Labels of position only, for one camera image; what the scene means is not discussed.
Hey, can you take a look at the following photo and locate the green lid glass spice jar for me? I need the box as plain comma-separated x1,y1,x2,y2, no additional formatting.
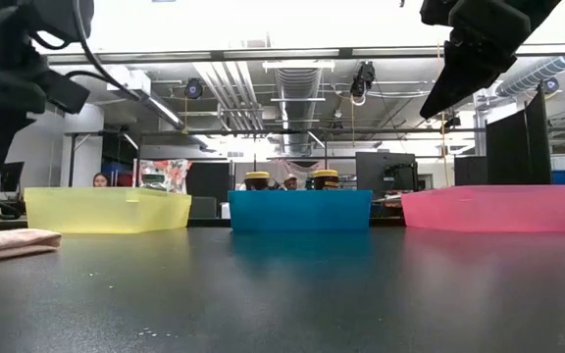
138,169,169,193

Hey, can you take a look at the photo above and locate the silver ceiling duct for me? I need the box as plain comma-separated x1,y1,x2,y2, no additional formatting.
275,67,323,153

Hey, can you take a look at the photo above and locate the floral patterned cloth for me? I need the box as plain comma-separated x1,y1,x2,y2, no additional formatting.
138,159,193,196

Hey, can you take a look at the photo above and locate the pink folded cloth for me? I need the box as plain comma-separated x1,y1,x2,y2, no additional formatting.
0,228,63,266

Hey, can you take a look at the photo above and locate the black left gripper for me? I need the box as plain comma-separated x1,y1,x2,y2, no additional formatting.
0,43,48,185

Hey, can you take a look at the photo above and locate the flexible silver duct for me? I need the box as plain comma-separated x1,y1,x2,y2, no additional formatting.
495,33,565,98

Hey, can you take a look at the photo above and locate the yellow lid dark spice jar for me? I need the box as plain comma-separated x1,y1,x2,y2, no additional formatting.
311,169,340,192
242,171,272,192

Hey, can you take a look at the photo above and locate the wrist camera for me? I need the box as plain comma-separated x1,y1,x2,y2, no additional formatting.
34,68,91,115
419,0,460,26

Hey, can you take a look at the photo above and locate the small black monitor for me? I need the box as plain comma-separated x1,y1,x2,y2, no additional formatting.
0,161,26,195

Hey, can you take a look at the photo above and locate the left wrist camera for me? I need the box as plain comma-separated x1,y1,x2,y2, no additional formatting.
34,68,91,115

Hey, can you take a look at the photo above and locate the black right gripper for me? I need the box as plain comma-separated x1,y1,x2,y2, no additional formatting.
419,0,533,121

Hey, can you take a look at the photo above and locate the large black monitor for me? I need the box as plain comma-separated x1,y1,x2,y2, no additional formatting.
354,151,419,200

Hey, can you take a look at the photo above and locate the low black panel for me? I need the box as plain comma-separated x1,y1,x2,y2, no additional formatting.
453,155,488,186

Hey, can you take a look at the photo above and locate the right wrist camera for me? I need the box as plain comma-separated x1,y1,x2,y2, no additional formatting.
419,0,460,26

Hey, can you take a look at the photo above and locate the blue plastic bin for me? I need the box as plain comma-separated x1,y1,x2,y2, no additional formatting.
228,189,373,232

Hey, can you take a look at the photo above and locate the overhead light bar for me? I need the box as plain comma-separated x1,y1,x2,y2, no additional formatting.
46,42,565,66

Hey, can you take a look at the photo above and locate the pink plastic bin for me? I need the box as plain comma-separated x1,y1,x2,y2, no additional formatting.
400,184,565,234

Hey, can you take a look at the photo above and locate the yellow hanging cord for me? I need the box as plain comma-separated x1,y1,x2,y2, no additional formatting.
438,111,453,188

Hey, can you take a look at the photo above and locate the yellow plastic bin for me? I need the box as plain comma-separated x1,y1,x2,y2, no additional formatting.
24,186,193,234

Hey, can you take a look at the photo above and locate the tall black partition panel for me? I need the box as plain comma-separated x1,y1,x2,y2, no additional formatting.
486,82,552,186

